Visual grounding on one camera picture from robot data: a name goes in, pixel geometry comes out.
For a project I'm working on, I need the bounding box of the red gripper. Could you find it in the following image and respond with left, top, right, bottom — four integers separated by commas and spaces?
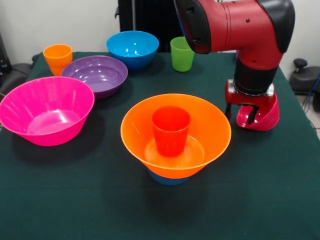
224, 79, 276, 125

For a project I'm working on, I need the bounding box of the small red bowl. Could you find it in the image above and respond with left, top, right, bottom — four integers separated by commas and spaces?
236, 93, 280, 132

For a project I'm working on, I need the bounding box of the orange-red cup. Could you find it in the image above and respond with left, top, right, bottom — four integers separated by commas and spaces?
151, 105, 192, 158

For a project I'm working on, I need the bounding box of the small blue bowl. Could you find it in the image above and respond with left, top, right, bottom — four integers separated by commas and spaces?
147, 168, 192, 186

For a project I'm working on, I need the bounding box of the large orange bowl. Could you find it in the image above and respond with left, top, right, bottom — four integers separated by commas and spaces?
120, 93, 232, 180

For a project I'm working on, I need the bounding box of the green cup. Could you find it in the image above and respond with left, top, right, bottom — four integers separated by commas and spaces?
169, 36, 196, 73

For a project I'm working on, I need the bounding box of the large blue bowl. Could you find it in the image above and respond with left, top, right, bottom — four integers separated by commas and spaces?
106, 30, 160, 72

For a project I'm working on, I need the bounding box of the purple bowl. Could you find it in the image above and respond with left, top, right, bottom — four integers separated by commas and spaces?
60, 55, 129, 101

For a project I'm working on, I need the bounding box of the dark green tablecloth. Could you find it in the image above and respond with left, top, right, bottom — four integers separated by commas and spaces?
0, 51, 320, 240

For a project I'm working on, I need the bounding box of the large pink bowl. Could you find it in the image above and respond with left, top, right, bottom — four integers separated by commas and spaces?
0, 76, 95, 147

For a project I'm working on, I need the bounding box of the yellow-orange cup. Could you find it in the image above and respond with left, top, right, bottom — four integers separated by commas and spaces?
42, 44, 74, 77

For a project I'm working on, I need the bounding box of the blue cable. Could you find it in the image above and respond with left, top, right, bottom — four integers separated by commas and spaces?
302, 74, 320, 113

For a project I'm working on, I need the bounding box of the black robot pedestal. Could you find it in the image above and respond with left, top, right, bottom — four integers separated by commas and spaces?
114, 0, 187, 53

